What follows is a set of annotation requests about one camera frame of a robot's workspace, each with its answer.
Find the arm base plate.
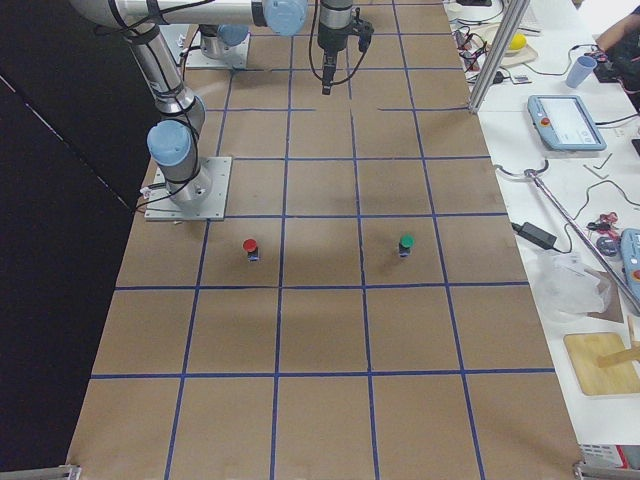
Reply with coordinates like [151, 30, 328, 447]
[143, 157, 232, 221]
[186, 33, 250, 70]

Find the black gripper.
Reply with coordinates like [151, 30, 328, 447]
[321, 50, 337, 95]

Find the wooden cutting board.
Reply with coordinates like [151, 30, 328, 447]
[563, 332, 639, 396]

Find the aluminium frame post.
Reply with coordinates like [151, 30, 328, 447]
[468, 0, 529, 114]

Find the blue teach pendant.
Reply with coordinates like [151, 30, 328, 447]
[620, 228, 640, 295]
[527, 95, 607, 152]

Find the metal walking cane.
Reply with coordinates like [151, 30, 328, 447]
[494, 158, 639, 314]

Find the yellow lemon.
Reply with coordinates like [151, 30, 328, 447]
[507, 33, 527, 52]

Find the green push button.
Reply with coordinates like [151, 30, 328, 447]
[398, 234, 415, 258]

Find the black power adapter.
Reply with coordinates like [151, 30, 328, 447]
[512, 222, 557, 250]

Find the clear plastic bag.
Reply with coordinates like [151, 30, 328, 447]
[525, 251, 614, 323]

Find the beige tray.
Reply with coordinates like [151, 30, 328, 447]
[470, 24, 538, 67]

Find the red push button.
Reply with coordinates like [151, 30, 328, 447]
[242, 238, 260, 262]

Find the blue plastic cup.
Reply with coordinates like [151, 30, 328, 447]
[565, 55, 598, 89]

